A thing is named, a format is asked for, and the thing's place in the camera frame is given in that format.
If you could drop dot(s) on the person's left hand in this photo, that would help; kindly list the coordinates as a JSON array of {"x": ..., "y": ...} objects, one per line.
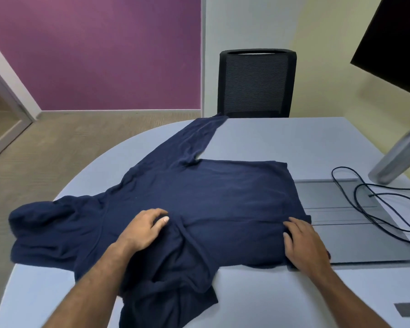
[{"x": 141, "y": 230}]

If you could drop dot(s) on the person's right hand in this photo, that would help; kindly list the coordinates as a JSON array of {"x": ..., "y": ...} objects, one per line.
[{"x": 305, "y": 249}]

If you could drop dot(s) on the navy blue hoodie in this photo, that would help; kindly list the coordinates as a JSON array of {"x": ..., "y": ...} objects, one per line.
[{"x": 225, "y": 201}]

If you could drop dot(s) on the person's right forearm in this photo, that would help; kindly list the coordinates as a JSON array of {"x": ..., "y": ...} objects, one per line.
[{"x": 348, "y": 300}]

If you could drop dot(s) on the person's left forearm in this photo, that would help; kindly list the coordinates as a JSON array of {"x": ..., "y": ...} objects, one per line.
[{"x": 89, "y": 290}]

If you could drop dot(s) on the steel water bottle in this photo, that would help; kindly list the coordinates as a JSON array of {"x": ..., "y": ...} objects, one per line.
[{"x": 396, "y": 160}]

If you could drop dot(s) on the black mesh back chair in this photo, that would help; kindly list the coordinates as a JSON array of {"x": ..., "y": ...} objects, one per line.
[{"x": 256, "y": 85}]

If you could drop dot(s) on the black television screen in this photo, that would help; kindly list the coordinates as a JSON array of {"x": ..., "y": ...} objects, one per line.
[{"x": 393, "y": 40}]

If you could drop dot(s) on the glass door white frame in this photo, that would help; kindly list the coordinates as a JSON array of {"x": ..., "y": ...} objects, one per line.
[{"x": 7, "y": 99}]

